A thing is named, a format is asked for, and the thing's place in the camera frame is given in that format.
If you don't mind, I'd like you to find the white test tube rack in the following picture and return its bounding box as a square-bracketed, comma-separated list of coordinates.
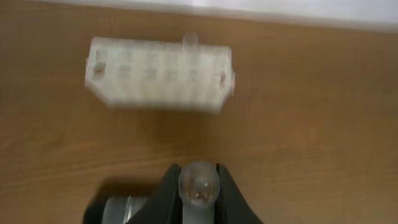
[84, 36, 236, 114]

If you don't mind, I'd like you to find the clear test tube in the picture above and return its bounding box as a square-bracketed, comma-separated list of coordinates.
[182, 30, 200, 52]
[124, 195, 134, 224]
[177, 161, 221, 224]

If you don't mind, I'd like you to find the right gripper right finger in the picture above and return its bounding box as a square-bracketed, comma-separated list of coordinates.
[214, 163, 265, 224]

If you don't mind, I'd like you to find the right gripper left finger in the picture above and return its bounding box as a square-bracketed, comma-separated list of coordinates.
[126, 164, 185, 224]

